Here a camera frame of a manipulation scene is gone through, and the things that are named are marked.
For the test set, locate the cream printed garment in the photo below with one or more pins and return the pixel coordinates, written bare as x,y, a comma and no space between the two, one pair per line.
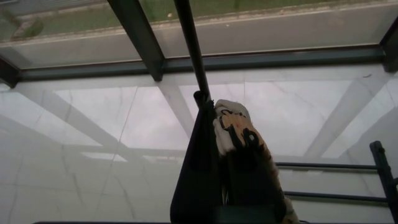
231,124

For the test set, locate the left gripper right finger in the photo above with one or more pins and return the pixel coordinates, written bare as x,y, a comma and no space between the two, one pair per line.
252,189

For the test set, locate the black clothes rack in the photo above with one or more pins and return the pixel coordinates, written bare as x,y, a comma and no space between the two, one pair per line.
192,49

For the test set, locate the window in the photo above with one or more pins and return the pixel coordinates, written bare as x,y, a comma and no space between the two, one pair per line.
280,28

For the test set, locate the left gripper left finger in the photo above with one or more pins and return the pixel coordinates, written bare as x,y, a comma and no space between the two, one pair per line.
199,174

